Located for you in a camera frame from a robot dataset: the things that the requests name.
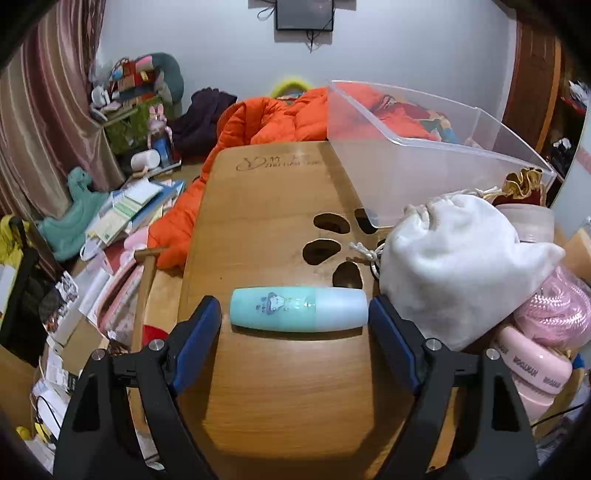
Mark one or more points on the grey-green cushion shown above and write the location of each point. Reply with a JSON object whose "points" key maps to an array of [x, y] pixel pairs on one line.
{"points": [[171, 76]]}

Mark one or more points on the dark purple cloth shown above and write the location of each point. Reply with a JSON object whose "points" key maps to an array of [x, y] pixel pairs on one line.
{"points": [[203, 120]]}

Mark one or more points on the pile of boxes and papers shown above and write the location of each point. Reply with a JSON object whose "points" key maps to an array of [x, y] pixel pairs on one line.
{"points": [[69, 332]]}

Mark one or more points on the brown wooden wardrobe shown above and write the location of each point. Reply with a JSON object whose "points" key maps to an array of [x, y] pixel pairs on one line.
{"points": [[531, 92]]}

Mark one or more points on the green patterned box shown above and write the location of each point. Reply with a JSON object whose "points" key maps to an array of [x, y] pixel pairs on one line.
{"points": [[124, 134]]}

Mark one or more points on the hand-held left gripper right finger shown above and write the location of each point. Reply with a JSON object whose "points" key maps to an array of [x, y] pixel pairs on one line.
{"points": [[392, 341]]}

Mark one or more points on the small black wall monitor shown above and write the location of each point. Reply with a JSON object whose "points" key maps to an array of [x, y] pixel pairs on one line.
{"points": [[304, 14]]}

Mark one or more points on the tan cardboard box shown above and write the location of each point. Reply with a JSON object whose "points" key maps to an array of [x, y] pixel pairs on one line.
{"points": [[579, 254]]}

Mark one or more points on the teal dinosaur plush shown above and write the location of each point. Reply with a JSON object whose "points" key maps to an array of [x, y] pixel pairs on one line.
{"points": [[78, 207]]}

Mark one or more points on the teal bottle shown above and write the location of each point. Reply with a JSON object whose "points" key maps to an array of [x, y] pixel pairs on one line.
{"points": [[295, 309]]}

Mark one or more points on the pink knitted bag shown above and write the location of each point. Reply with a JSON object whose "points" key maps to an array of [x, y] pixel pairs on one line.
{"points": [[558, 309]]}

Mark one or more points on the stack of books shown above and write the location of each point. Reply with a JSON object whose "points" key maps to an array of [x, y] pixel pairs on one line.
{"points": [[134, 203]]}

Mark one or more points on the red velvet pouch gold trim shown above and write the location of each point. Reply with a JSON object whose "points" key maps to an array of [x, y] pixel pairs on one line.
{"points": [[519, 182]]}

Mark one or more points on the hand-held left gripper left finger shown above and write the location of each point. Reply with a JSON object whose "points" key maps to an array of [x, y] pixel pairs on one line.
{"points": [[198, 341]]}

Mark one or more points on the small white fan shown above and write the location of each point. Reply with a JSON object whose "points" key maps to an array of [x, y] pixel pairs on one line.
{"points": [[99, 96]]}

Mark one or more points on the white cup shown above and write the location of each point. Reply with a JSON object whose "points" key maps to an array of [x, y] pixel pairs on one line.
{"points": [[145, 160]]}

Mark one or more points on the clear plastic storage box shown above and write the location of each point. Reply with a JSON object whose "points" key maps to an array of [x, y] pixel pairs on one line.
{"points": [[438, 175]]}

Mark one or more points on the pink rabbit doll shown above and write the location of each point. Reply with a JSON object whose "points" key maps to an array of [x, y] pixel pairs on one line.
{"points": [[159, 129]]}

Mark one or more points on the patchwork plush toy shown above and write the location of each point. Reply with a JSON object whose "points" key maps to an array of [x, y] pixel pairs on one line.
{"points": [[134, 76]]}

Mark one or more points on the brown striped curtain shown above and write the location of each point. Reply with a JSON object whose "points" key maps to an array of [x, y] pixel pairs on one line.
{"points": [[41, 115]]}

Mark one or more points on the cream round jar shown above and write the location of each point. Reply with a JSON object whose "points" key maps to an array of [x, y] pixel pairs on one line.
{"points": [[531, 221]]}

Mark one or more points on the white door with pink hearts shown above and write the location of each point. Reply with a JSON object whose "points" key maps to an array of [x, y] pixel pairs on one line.
{"points": [[575, 184]]}

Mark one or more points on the pink patterned box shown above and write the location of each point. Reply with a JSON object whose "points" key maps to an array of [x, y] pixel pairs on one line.
{"points": [[122, 300]]}

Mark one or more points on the orange down jacket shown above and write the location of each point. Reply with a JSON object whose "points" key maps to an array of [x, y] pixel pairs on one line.
{"points": [[258, 120]]}

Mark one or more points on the wooden desk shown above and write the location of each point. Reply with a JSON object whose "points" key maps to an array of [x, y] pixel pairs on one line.
{"points": [[286, 392]]}

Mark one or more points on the patterned blanket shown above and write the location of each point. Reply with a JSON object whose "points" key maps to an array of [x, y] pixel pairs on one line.
{"points": [[434, 122]]}

